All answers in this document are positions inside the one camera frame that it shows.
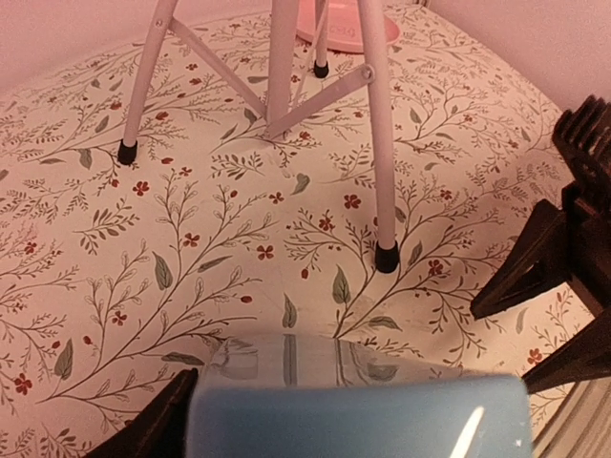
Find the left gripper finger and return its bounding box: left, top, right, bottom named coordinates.
left=88, top=369, right=199, bottom=458

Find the blue metronome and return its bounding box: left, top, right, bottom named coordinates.
left=184, top=334, right=533, bottom=457

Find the lilac music stand with tripod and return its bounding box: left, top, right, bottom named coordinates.
left=117, top=1, right=400, bottom=274

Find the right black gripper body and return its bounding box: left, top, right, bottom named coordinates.
left=552, top=95, right=610, bottom=317

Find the pink plate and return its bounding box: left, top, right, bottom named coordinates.
left=296, top=0, right=401, bottom=54

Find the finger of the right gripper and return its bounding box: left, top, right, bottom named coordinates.
left=470, top=199, right=570, bottom=320
left=522, top=319, right=610, bottom=394

